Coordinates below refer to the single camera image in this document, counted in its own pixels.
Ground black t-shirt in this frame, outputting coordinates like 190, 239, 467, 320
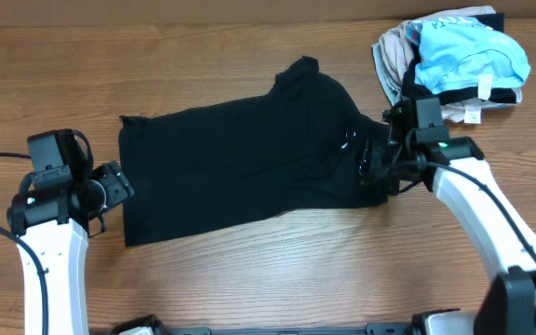
118, 57, 388, 247

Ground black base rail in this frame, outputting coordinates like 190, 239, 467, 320
95, 314, 460, 335

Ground beige folded garment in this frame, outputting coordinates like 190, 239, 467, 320
372, 6, 522, 123

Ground black folded garment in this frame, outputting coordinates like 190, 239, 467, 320
425, 19, 514, 105

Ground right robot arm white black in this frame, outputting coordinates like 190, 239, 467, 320
359, 137, 536, 334

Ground grey folded garment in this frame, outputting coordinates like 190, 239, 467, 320
372, 41, 429, 106

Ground light blue folded garment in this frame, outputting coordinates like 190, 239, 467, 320
407, 16, 530, 94

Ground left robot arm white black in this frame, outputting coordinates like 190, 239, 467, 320
8, 161, 167, 334

